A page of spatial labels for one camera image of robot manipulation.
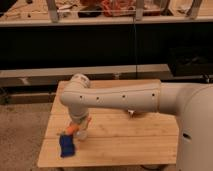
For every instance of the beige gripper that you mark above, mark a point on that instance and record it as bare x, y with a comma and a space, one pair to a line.
84, 124

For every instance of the orange pepper with green stem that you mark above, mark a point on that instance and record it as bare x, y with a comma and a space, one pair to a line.
71, 129

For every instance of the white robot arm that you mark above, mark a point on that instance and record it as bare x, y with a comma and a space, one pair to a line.
190, 103

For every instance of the white ceramic cup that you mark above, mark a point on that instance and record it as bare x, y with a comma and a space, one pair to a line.
81, 135

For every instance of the blue sponge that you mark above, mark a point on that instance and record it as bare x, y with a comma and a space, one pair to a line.
67, 146

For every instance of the wooden table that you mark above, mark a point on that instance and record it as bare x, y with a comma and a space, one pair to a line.
114, 138

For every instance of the long metal shelf rail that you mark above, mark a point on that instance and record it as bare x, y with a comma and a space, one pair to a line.
51, 76

